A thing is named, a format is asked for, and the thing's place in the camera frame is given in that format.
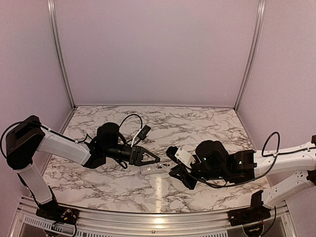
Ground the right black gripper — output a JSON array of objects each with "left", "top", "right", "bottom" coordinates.
[{"left": 169, "top": 155, "right": 227, "bottom": 190}]

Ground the aluminium frame post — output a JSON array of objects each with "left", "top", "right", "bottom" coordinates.
[
  {"left": 47, "top": 0, "right": 76, "bottom": 110},
  {"left": 234, "top": 0, "right": 266, "bottom": 113}
]

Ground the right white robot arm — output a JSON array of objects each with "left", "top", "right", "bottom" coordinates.
[{"left": 166, "top": 136, "right": 316, "bottom": 221}]

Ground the left aluminium frame post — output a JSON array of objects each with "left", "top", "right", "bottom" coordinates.
[{"left": 47, "top": 0, "right": 76, "bottom": 110}]

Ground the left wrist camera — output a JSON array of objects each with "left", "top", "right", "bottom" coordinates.
[{"left": 131, "top": 125, "right": 151, "bottom": 147}]

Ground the right aluminium frame post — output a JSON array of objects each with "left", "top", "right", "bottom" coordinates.
[{"left": 234, "top": 0, "right": 266, "bottom": 113}]

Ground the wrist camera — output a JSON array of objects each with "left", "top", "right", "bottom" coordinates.
[
  {"left": 131, "top": 125, "right": 151, "bottom": 147},
  {"left": 166, "top": 146, "right": 196, "bottom": 167}
]

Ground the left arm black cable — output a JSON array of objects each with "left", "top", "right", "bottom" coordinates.
[{"left": 0, "top": 113, "right": 144, "bottom": 170}]

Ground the front aluminium rail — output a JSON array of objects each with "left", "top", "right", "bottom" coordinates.
[{"left": 9, "top": 196, "right": 297, "bottom": 237}]

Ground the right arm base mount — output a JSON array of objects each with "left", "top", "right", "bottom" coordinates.
[{"left": 227, "top": 190, "right": 271, "bottom": 226}]

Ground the white remote control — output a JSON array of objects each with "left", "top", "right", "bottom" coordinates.
[{"left": 140, "top": 163, "right": 165, "bottom": 175}]

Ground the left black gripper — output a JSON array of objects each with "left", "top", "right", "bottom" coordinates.
[{"left": 105, "top": 144, "right": 160, "bottom": 166}]

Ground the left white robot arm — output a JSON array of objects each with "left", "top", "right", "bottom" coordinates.
[{"left": 0, "top": 116, "right": 160, "bottom": 220}]

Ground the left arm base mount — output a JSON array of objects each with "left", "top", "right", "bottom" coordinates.
[{"left": 36, "top": 201, "right": 79, "bottom": 225}]

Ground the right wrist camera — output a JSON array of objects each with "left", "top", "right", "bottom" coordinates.
[{"left": 166, "top": 146, "right": 196, "bottom": 167}]

